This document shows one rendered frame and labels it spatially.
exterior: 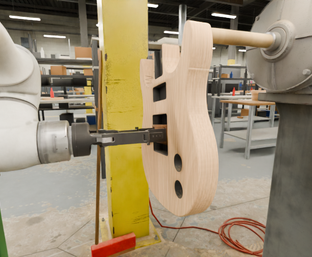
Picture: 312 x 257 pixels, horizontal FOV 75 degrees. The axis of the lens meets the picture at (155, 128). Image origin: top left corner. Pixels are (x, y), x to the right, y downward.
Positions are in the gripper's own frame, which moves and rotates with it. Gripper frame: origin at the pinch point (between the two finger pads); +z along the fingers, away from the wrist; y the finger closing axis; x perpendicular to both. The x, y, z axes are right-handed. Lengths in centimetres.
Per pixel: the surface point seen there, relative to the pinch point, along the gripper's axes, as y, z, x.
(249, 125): -198, 225, -12
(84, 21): -826, 10, 410
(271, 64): 7.2, 30.4, 16.9
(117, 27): -74, 5, 59
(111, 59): -77, 0, 41
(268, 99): -1.1, 38.4, 8.5
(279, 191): -5, 47, -24
